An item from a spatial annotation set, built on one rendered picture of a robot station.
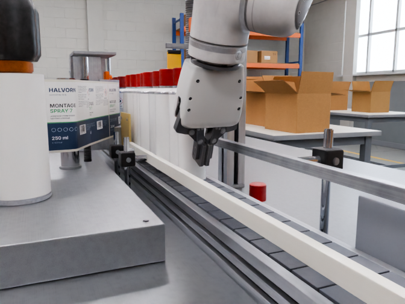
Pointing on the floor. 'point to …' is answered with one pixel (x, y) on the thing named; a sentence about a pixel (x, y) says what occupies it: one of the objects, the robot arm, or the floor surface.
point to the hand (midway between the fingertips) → (202, 152)
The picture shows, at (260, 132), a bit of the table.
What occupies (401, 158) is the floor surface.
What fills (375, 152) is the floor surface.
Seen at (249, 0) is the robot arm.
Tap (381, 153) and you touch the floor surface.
